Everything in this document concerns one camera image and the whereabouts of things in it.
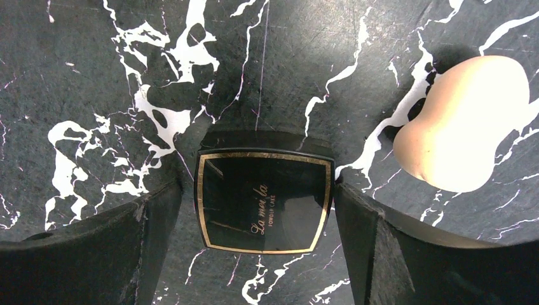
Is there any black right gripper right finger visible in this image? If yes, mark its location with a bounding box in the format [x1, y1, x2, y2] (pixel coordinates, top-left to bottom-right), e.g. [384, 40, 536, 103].
[334, 183, 538, 304]

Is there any black square compact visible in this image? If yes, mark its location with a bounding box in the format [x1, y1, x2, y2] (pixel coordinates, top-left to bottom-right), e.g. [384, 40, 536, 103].
[194, 149, 334, 255]

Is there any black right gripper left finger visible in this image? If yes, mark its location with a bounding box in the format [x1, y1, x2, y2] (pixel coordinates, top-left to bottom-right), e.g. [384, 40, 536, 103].
[1, 181, 182, 304]

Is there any beige gourd makeup sponge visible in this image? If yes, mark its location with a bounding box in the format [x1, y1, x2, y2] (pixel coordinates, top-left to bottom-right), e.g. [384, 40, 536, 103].
[393, 55, 530, 193]

